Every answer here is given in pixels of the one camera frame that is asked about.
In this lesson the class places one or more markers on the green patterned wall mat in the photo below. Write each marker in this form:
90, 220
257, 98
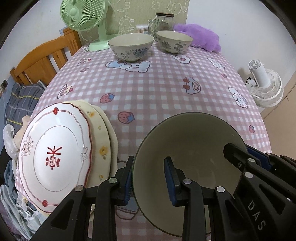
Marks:
123, 16

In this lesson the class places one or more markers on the white red-rimmed flower plate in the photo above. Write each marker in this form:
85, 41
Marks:
55, 155

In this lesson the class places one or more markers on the glass mug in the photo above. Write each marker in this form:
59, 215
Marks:
153, 28

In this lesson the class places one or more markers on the blue plaid bedding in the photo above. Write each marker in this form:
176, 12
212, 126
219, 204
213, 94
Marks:
22, 102

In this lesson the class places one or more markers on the small cream yellow-flower plate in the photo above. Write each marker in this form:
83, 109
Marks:
101, 147

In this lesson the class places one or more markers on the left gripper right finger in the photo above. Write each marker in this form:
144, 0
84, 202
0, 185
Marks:
184, 192

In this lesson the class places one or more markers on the cotton swab container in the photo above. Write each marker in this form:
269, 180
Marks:
142, 28

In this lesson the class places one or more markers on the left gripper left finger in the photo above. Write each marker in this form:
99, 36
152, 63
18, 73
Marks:
116, 191

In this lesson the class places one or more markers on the glass jar with lid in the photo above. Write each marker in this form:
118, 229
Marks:
164, 22

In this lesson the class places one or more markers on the purple plush cushion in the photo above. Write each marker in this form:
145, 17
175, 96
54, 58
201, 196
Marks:
202, 37

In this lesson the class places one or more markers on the blue floral ceramic bowl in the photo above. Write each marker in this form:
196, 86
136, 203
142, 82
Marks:
131, 47

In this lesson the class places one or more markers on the light blue lace cloth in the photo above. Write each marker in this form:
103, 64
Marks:
25, 218

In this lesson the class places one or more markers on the pink checkered tablecloth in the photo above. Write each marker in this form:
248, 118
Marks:
137, 96

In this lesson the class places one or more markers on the cream cloth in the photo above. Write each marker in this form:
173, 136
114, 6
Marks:
19, 135

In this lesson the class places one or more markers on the large cream yellow-flower plate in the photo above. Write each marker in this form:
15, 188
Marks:
114, 148

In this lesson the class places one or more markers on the green-rimmed leaf pattern bowl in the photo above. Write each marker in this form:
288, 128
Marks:
195, 143

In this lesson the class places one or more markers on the white plastic bag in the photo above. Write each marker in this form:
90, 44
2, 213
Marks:
9, 144

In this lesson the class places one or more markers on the small floral ceramic bowl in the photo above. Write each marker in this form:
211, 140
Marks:
173, 42

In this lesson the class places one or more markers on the white standing fan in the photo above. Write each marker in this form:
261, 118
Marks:
265, 85

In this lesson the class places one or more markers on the green desk fan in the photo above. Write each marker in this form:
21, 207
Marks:
83, 16

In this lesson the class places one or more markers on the wall power socket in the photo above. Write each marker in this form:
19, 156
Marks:
4, 85

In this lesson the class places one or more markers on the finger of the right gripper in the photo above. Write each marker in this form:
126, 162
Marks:
266, 201
281, 166

